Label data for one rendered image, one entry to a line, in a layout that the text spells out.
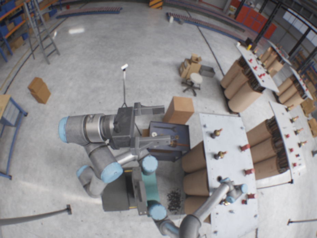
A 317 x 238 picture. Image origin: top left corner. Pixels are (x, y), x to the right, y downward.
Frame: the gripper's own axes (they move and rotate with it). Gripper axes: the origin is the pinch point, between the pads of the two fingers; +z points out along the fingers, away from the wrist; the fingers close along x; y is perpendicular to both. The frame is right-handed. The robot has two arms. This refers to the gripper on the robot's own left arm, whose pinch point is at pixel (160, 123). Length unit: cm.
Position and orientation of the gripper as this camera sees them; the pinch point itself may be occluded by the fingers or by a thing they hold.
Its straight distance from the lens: 40.9
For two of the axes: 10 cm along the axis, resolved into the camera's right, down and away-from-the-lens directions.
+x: -0.8, -6.5, 7.6
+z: 10.0, -0.8, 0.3
